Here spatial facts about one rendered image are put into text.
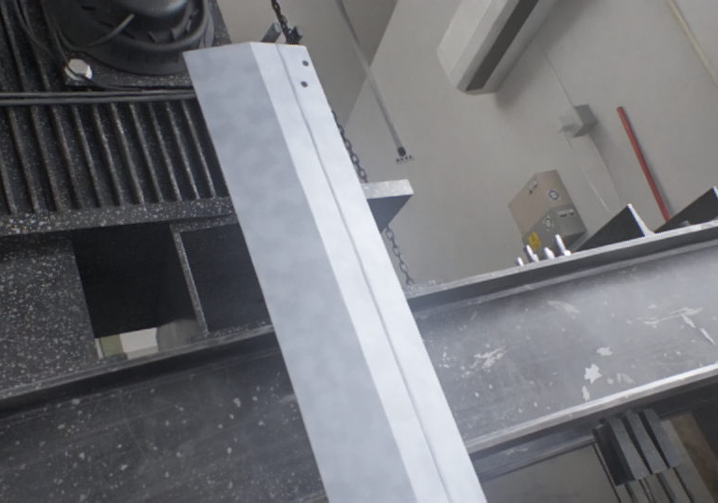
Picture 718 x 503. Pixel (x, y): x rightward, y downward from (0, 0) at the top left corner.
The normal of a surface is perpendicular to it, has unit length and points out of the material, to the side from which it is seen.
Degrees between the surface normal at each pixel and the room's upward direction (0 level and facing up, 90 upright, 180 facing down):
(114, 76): 90
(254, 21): 180
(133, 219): 90
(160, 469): 90
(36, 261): 90
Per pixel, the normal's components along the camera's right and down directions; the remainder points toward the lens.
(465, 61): -0.75, 0.46
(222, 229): 0.34, 0.87
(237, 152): 0.15, -0.41
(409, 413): 0.45, -0.47
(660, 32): -0.90, 0.19
